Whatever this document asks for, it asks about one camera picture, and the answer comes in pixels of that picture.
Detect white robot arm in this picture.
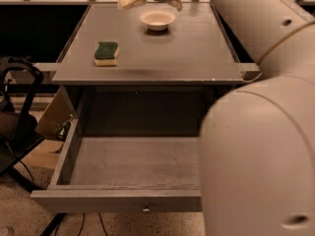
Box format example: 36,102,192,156
199,0,315,236

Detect round metal drawer knob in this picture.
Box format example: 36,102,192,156
142,204,152,214

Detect black chair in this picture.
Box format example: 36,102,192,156
0,56,43,193

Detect cardboard box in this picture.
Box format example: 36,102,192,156
23,88,75,170

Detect green bottle on floor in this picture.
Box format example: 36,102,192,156
56,114,73,142

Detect white cable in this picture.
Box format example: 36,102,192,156
243,71,263,84

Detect white paper bowl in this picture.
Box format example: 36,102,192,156
140,10,176,31

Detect black floor cables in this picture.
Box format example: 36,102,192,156
39,212,109,236

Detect green and yellow sponge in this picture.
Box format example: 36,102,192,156
94,41,119,67

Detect open grey top drawer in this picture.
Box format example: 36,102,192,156
31,88,205,213

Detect grey wooden cabinet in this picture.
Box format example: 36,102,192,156
51,2,262,140

